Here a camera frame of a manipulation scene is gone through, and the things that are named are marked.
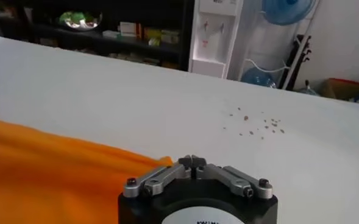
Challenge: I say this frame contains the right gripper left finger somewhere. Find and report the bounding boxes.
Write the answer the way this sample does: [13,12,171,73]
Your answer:
[123,155,194,199]

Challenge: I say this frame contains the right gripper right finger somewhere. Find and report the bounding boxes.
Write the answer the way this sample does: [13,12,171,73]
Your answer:
[193,155,274,200]

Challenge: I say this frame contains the orange t-shirt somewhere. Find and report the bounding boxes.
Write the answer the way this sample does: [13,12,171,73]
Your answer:
[0,117,174,224]

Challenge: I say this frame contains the scattered brown crumbs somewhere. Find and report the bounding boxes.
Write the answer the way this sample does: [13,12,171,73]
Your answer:
[223,106,286,141]

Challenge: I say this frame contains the large white table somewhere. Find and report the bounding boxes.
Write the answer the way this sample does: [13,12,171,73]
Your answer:
[0,33,359,224]

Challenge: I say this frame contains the blue water jug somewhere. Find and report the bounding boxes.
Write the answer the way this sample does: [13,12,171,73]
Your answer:
[240,66,277,89]
[261,0,317,26]

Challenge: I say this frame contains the black folded stand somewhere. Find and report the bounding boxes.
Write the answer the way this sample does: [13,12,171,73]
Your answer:
[278,35,313,91]

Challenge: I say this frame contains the black shelf unit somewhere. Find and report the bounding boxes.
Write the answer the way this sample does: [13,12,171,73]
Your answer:
[0,0,195,72]

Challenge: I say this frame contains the white metal jug rack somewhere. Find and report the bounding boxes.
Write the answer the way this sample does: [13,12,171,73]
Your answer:
[227,0,320,91]

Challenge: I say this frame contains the white water dispenser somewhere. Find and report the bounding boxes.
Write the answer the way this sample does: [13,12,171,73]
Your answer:
[188,0,244,79]

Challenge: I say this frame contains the white red medicine box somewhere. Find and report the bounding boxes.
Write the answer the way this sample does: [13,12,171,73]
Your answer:
[119,21,143,38]

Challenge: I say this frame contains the green white bowl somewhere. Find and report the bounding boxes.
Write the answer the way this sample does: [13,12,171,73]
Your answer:
[59,11,102,31]

